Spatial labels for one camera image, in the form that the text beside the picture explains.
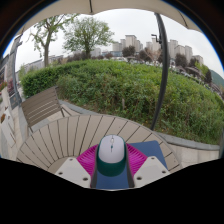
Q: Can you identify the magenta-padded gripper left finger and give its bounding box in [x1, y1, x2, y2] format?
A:
[54, 143, 100, 190]

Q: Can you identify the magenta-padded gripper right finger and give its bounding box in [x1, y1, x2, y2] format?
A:
[123, 143, 171, 190]

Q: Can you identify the white and teal computer mouse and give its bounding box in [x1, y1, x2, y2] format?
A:
[95, 134, 128, 178]

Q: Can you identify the blue mouse pad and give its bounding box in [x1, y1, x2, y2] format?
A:
[89, 139, 169, 190]

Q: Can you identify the slatted wooden chair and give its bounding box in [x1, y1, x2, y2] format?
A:
[20, 85, 81, 134]

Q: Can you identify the green hedge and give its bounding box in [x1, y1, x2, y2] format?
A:
[20, 59, 224, 145]

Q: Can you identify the black curved parasol pole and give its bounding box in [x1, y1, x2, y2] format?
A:
[149, 12, 171, 132]

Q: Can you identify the thin sparse tree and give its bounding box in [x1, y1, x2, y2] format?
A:
[29, 13, 79, 68]

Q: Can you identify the group of apartment buildings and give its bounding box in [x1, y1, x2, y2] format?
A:
[112, 34, 204, 68]

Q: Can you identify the round leafy tree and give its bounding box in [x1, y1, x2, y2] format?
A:
[63, 16, 115, 60]

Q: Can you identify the beige parasol canopy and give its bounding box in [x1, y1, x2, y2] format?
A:
[14, 0, 203, 36]

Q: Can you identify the dark tall post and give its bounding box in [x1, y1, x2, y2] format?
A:
[8, 34, 24, 109]

